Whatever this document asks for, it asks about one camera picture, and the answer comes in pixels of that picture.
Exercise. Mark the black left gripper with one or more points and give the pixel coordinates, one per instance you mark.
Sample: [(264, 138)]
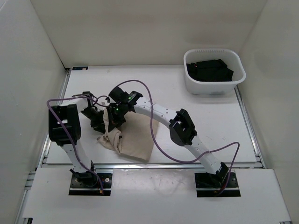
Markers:
[(99, 125)]

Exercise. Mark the folded black trousers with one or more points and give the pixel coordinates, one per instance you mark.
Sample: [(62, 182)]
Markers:
[(210, 71)]

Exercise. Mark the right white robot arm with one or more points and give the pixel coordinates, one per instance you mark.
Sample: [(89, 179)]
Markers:
[(181, 127)]

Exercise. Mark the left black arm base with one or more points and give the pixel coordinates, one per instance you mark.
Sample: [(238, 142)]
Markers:
[(87, 184)]

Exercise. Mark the white front cover board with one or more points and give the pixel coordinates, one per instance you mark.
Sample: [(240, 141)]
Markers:
[(156, 196)]

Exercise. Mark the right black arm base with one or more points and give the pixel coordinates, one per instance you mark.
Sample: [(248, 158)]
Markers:
[(206, 188)]

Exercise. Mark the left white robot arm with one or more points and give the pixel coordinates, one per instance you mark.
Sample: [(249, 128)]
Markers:
[(65, 131)]

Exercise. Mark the white plastic basket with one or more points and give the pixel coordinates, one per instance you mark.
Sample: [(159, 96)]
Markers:
[(233, 62)]

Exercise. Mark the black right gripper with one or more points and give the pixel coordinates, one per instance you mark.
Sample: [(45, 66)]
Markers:
[(114, 122)]

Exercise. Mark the beige trousers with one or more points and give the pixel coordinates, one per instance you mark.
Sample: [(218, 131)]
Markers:
[(132, 139)]

